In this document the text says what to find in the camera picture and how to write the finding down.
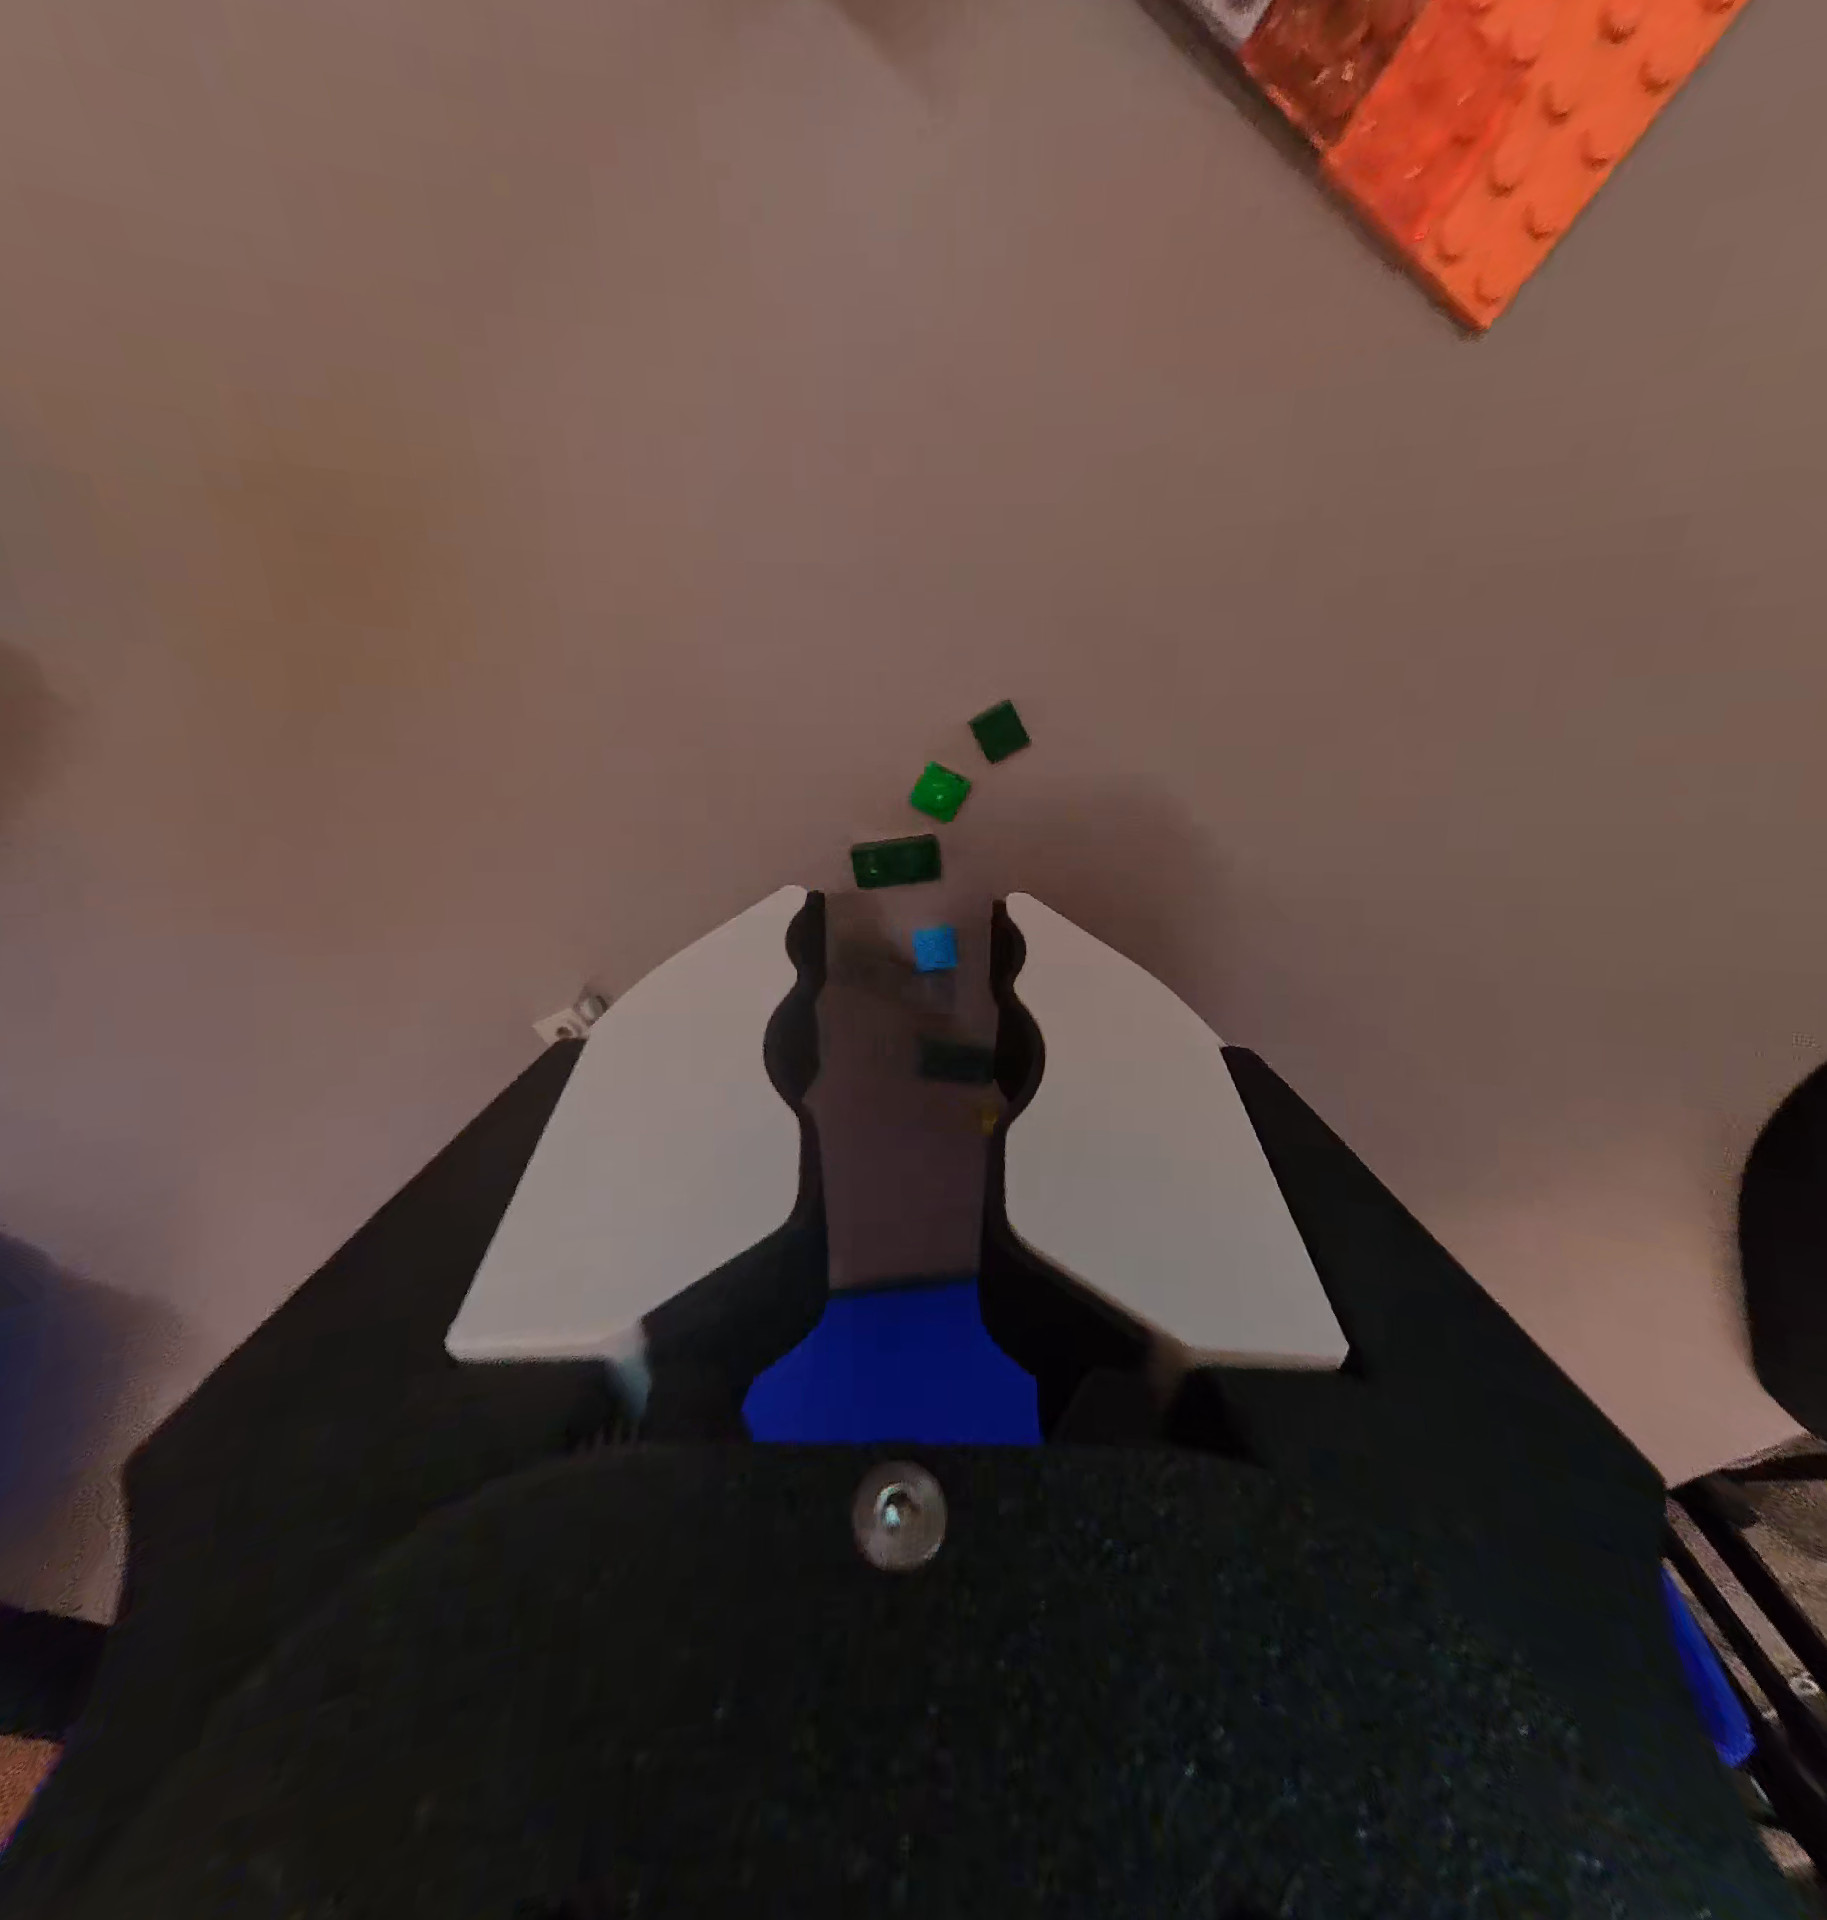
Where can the blue plastic bin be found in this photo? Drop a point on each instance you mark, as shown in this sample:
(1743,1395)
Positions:
(883,1365)

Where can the scatter of small toy pieces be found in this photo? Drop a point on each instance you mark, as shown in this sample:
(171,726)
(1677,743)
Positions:
(937,792)

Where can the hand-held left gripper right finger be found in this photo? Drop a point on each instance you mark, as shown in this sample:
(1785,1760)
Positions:
(1153,1201)

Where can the toy brick building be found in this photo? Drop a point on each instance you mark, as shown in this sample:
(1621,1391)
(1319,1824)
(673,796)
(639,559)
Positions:
(1527,135)

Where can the black chair armrest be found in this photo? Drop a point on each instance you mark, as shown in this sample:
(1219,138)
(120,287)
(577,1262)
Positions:
(1821,1244)

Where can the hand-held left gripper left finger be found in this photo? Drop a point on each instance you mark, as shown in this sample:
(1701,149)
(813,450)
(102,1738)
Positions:
(657,1185)

